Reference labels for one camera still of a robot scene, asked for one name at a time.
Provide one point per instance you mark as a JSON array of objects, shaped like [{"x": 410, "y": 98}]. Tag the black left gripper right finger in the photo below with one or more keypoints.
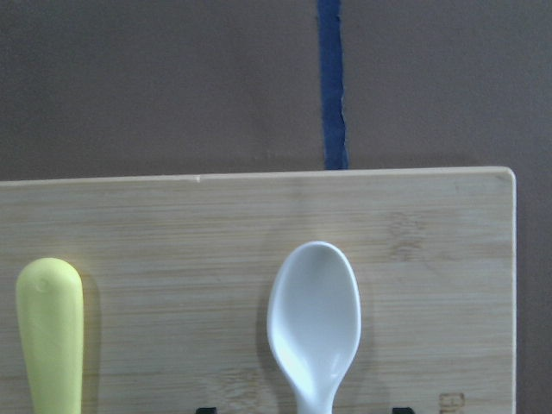
[{"x": 402, "y": 410}]

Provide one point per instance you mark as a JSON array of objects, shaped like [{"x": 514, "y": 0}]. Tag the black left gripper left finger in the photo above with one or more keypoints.
[{"x": 206, "y": 410}]

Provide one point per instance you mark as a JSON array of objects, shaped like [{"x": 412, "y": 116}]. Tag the white plastic spoon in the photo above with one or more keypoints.
[{"x": 314, "y": 323}]

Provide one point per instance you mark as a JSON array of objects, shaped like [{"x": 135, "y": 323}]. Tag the bamboo cutting board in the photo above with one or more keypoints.
[{"x": 177, "y": 271}]

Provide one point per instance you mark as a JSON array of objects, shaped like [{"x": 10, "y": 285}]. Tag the yellow plastic knife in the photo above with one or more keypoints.
[{"x": 50, "y": 316}]

